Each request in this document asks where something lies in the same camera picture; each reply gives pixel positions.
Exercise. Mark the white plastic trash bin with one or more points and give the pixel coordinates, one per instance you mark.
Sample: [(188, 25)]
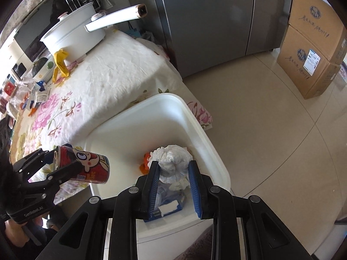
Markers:
[(156, 125)]

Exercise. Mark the orange peel with pith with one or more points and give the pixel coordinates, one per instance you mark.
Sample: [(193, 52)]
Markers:
[(32, 112)]

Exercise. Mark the white floral bowl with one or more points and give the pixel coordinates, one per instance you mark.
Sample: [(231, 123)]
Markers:
[(45, 74)]

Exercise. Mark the blue biscuit box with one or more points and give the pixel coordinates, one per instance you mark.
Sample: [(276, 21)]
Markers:
[(167, 202)]

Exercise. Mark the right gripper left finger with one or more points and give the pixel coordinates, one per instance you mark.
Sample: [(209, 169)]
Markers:
[(149, 188)]

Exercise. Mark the black microwave oven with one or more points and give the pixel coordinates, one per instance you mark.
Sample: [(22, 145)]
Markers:
[(44, 18)]

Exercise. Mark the white appliance black window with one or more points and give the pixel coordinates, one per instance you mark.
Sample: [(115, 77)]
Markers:
[(18, 70)]

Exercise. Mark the dark green pumpkin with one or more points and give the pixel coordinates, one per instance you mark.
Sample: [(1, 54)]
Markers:
[(38, 65)]

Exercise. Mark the grey refrigerator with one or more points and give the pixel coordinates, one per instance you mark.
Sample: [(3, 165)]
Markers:
[(200, 34)]

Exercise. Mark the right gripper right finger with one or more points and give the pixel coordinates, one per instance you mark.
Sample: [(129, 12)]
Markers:
[(200, 184)]

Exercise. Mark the cardboard box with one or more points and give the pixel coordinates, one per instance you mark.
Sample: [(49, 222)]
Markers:
[(305, 65), (318, 22)]

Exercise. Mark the red cartoon drink can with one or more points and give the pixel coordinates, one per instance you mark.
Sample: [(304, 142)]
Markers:
[(94, 167)]

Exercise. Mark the white tissue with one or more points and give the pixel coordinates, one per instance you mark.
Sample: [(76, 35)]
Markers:
[(173, 161)]

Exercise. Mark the large orange peel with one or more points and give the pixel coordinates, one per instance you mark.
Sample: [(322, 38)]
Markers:
[(144, 168)]

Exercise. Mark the blue white milk carton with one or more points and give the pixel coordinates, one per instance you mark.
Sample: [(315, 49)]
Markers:
[(38, 87)]

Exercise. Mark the upper cardboard box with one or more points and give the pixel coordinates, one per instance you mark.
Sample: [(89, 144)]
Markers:
[(318, 22)]

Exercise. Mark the white electric cooking pot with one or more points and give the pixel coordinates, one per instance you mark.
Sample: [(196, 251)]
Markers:
[(81, 30)]

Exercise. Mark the lower cardboard box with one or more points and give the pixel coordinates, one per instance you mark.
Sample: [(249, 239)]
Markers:
[(305, 65)]

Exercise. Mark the floral tablecloth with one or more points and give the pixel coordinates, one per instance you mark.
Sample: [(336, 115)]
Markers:
[(117, 74)]

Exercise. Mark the torn silver foil packet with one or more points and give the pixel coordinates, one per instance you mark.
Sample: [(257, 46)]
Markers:
[(41, 96)]

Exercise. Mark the yellow snack wrapper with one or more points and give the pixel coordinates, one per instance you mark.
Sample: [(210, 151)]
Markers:
[(60, 68)]

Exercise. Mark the red label glass jar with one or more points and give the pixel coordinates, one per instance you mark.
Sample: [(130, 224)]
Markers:
[(9, 88)]

